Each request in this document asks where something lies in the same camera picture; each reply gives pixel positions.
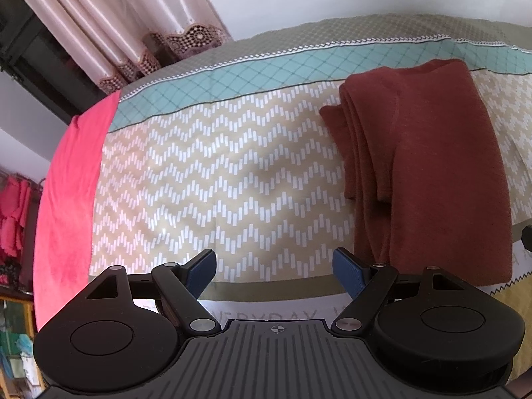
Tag pink lace-trimmed curtain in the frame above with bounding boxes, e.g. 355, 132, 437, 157
12, 0, 233, 94

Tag wooden shelf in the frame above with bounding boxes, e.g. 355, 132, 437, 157
0, 295, 40, 391

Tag patterned bedsheet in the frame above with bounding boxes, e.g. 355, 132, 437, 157
87, 12, 532, 329

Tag dark wooden furniture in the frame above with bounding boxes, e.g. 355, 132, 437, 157
0, 0, 125, 125

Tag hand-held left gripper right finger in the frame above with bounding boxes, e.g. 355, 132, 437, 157
331, 248, 464, 336

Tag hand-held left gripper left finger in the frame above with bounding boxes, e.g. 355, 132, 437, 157
86, 249, 219, 336

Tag maroon sweater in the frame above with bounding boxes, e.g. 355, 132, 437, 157
319, 59, 514, 287

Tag pink blanket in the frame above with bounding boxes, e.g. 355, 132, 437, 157
33, 89, 123, 333

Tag pink hanging clothes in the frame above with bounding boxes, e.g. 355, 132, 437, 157
0, 172, 34, 258

